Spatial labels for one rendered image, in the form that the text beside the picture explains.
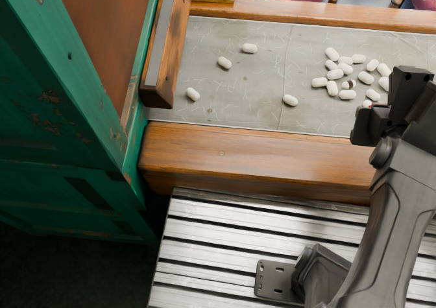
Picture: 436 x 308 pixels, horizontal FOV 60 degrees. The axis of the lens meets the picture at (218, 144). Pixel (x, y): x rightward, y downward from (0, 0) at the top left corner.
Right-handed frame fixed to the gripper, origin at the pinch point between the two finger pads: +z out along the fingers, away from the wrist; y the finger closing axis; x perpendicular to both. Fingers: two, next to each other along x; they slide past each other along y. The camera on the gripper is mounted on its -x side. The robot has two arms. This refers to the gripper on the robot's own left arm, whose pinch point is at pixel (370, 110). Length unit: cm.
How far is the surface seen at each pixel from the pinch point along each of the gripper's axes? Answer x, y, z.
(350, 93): 1.1, 0.1, 13.9
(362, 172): 12.5, -1.2, -0.5
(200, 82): 2.0, 33.0, 15.7
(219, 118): 7.7, 27.9, 9.0
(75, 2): -17, 44, -21
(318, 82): -0.4, 6.9, 15.7
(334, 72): -2.2, 3.5, 17.6
